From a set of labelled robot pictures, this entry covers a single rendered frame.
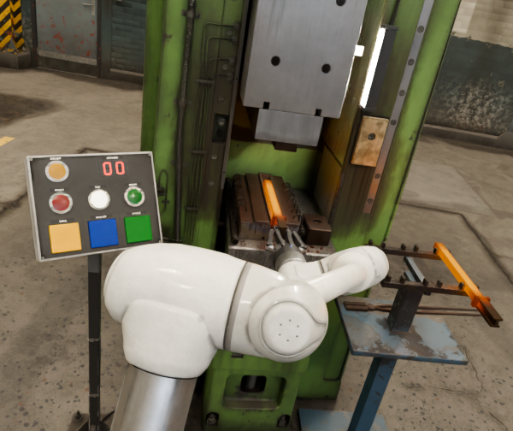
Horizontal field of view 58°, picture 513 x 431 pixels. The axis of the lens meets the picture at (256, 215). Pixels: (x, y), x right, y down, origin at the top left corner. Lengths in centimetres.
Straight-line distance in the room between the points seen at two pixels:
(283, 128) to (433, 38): 57
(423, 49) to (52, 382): 199
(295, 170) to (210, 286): 143
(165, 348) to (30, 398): 168
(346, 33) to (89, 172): 82
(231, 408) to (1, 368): 106
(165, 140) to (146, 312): 100
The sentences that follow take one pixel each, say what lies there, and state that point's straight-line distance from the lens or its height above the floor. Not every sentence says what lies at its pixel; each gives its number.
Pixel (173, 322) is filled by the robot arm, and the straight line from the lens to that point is 64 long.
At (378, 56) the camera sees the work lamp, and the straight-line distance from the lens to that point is 157.
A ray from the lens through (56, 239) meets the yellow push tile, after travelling 133.
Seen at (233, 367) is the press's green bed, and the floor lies 38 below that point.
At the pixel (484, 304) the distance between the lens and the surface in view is 151.
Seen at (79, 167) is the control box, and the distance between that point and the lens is 136.
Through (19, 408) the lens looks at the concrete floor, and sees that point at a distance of 227.
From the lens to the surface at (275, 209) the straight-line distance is 160.
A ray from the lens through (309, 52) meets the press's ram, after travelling 140.
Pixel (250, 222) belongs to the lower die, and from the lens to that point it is 155.
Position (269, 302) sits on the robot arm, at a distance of 60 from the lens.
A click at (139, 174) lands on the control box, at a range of 140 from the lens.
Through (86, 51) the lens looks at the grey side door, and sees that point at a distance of 801.
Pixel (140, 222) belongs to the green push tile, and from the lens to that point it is 138.
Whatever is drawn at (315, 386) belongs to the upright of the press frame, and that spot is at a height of 9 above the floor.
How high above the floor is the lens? 169
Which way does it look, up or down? 26 degrees down
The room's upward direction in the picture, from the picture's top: 10 degrees clockwise
